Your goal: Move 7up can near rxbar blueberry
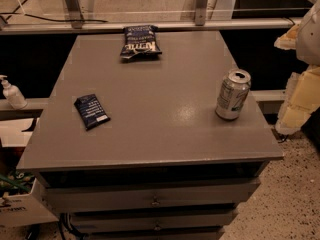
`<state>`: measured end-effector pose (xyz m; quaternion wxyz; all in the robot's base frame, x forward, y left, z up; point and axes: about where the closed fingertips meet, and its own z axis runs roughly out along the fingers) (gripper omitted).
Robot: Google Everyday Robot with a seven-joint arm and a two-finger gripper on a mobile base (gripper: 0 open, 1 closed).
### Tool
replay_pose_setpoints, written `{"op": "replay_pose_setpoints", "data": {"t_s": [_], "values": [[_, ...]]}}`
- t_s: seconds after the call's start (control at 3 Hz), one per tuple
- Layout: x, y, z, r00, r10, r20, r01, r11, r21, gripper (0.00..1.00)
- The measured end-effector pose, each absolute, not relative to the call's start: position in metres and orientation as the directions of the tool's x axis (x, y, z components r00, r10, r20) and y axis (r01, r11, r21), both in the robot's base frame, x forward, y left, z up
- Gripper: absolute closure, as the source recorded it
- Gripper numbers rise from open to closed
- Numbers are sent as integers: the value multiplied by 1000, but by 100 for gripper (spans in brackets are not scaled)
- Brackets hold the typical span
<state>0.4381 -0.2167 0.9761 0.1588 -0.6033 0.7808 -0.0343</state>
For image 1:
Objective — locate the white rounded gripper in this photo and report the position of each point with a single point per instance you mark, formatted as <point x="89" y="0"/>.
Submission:
<point x="309" y="37"/>

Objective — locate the silver 7up soda can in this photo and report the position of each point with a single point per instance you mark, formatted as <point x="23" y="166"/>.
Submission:
<point x="233" y="93"/>

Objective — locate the blue rxbar blueberry wrapper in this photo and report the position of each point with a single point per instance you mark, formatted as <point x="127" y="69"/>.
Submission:
<point x="91" y="111"/>

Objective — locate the dark blue kettle chips bag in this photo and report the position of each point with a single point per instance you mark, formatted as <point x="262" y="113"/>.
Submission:
<point x="140" y="40"/>

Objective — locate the grey drawer cabinet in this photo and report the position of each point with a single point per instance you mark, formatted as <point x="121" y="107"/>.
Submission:
<point x="165" y="167"/>

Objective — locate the white pump dispenser bottle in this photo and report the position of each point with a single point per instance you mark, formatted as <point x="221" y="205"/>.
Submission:
<point x="13" y="94"/>

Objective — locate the white cardboard box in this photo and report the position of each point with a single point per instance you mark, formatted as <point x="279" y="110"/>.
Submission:
<point x="22" y="209"/>

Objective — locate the metal frame railing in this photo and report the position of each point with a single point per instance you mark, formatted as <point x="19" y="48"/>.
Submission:
<point x="101" y="16"/>

